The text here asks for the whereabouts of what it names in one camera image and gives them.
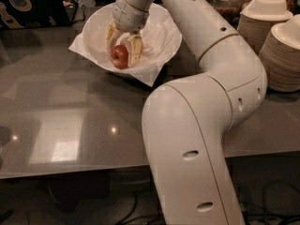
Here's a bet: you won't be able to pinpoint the red apple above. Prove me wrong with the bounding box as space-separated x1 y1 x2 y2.
110 45 128 69

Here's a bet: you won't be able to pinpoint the front stack of paper bowls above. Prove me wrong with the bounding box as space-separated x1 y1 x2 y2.
259 15 300 92

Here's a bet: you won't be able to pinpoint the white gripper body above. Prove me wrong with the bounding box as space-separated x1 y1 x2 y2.
112 0 149 33

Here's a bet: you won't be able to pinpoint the white bowl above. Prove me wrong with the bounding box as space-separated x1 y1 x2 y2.
82 0 183 80

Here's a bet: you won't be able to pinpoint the black laptop with stickers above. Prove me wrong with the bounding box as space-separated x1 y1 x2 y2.
0 0 78 30

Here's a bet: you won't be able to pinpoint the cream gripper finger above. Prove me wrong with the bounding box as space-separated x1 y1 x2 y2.
105 20 122 53
127 33 143 68

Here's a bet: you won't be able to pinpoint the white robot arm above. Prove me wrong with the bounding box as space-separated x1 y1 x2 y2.
112 0 267 225

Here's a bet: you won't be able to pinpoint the stack of paper bowls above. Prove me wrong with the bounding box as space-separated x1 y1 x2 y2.
259 15 300 92
237 0 293 53

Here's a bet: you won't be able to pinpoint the rear stack of paper bowls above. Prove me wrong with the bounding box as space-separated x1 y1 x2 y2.
237 0 293 53

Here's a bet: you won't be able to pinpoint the black floor cables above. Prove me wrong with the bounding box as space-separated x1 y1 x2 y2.
114 180 300 225

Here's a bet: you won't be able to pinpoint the white paper liner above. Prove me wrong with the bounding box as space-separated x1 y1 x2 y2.
68 2 183 87

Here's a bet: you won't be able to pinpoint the yellow-green apple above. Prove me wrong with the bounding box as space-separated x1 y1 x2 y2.
119 37 131 50

